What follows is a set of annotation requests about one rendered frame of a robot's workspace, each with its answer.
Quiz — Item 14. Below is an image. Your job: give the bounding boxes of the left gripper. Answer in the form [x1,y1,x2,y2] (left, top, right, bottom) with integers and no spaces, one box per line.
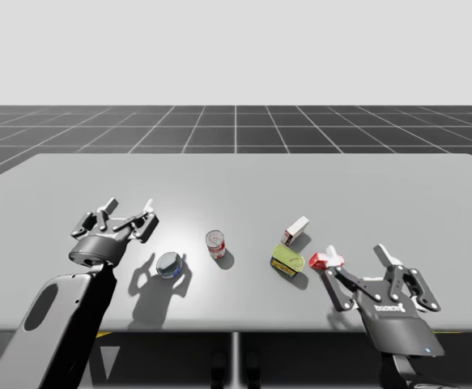
[68,197,159,269]

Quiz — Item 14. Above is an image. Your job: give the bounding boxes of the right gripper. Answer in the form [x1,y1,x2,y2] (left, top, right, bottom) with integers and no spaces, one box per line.
[319,243,445,358]

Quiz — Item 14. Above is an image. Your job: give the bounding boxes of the blue flat can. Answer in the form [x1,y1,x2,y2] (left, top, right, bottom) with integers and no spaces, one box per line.
[155,251,183,280]

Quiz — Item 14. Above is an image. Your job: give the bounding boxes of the green and blue rectangular can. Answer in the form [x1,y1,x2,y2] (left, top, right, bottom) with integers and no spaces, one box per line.
[270,243,306,280]

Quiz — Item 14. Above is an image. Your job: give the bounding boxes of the red and white carton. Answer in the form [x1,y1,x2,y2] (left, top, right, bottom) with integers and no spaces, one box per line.
[280,216,311,247]

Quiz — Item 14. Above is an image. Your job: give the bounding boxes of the red and white can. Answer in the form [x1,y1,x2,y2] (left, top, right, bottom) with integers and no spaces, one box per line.
[205,229,227,260]

